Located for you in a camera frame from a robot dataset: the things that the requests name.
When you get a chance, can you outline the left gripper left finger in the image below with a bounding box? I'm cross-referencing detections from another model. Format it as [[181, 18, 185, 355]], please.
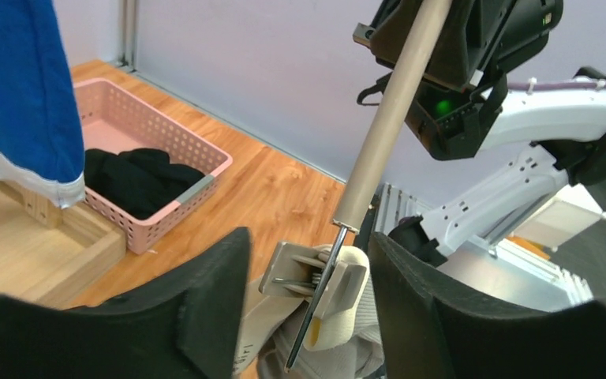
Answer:
[[0, 227, 252, 378]]

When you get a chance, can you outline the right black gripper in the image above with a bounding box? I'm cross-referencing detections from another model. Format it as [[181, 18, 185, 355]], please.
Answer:
[[353, 0, 563, 92]]

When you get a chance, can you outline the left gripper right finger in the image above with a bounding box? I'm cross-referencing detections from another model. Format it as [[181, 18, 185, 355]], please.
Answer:
[[368, 232, 606, 378]]

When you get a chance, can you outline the grey white underwear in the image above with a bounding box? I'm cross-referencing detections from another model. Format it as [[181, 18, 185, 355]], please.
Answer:
[[233, 244, 385, 378]]

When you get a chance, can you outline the beige hanger with grey underwear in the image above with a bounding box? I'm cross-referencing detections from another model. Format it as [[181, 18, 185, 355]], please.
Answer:
[[264, 1, 451, 370]]

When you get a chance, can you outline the black underwear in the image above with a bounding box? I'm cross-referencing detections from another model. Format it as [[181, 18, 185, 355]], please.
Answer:
[[84, 148, 205, 220]]

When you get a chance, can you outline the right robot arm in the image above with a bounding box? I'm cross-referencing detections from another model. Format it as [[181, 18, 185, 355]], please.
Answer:
[[333, 1, 606, 265]]

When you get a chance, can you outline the blue underwear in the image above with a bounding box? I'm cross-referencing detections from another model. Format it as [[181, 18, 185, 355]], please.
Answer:
[[0, 1, 85, 208]]

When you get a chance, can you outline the pink plastic basket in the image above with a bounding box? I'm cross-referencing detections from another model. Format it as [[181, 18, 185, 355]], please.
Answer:
[[74, 79, 233, 253]]

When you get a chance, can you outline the wooden clothes rack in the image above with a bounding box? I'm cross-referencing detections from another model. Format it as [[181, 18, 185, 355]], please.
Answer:
[[0, 182, 126, 309]]

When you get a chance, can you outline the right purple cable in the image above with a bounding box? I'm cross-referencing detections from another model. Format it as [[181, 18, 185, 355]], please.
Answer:
[[507, 78, 606, 92]]

